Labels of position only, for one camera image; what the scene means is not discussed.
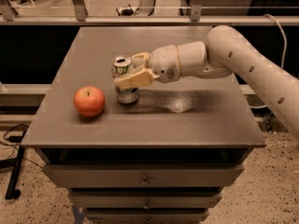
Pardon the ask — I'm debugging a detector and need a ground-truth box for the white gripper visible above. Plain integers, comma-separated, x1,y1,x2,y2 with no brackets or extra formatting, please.
114,45,180,89

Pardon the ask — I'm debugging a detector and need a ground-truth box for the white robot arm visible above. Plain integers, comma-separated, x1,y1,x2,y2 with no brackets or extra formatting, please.
114,25,299,138

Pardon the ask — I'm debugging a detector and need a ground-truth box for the red apple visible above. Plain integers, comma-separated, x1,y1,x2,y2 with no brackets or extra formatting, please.
73,86,106,118

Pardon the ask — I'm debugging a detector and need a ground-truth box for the grey drawer cabinet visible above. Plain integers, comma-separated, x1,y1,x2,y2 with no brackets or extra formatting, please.
20,25,266,224

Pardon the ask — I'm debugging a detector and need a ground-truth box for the top grey drawer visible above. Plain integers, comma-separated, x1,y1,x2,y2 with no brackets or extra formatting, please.
43,163,244,188

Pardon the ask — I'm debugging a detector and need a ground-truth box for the grey drawer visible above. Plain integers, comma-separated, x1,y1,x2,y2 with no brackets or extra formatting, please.
68,189,222,209
43,163,244,188
85,208,209,224

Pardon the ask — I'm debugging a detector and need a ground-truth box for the middle grey drawer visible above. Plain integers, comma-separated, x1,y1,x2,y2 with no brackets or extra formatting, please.
68,189,222,209

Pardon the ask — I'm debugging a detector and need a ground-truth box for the bottom grey drawer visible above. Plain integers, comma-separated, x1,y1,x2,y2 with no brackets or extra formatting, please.
85,208,209,224

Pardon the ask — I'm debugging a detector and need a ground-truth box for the black table leg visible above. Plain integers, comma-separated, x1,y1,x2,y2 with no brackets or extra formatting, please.
4,131,26,201

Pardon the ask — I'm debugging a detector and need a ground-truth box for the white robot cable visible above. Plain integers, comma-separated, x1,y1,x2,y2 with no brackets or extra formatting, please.
249,13,288,110

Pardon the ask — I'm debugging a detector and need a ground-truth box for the black floor cable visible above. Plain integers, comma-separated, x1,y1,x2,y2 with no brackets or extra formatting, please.
0,123,43,170

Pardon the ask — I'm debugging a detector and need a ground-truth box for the metal railing frame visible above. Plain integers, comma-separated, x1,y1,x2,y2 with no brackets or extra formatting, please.
0,0,299,26

